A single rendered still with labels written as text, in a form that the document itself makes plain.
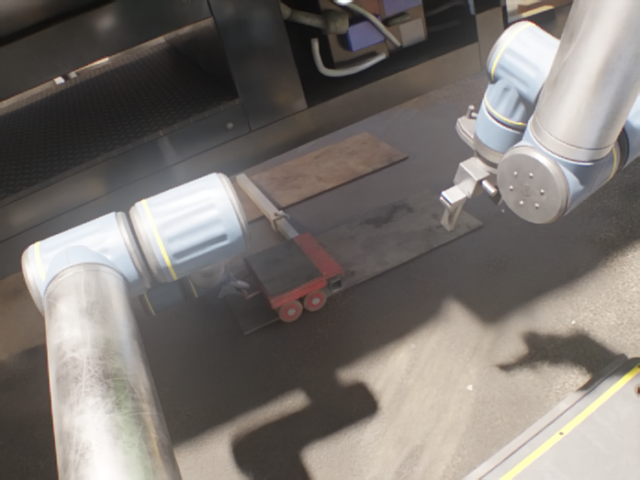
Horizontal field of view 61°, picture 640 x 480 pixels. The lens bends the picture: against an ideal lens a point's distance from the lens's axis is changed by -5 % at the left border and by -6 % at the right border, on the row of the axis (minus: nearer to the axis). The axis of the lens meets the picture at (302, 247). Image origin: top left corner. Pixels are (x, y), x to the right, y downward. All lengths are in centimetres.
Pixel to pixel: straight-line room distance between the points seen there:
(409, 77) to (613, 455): 106
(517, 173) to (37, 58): 101
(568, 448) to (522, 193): 54
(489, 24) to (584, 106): 110
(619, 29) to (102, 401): 67
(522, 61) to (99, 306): 70
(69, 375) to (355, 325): 128
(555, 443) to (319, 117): 95
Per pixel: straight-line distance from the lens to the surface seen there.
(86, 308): 83
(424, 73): 165
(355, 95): 155
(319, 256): 200
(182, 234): 93
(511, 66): 91
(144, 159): 141
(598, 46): 64
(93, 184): 142
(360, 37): 156
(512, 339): 179
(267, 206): 252
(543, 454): 111
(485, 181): 104
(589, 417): 117
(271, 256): 206
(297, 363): 182
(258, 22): 141
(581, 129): 69
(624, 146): 83
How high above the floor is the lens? 126
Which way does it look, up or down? 33 degrees down
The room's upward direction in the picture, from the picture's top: 15 degrees counter-clockwise
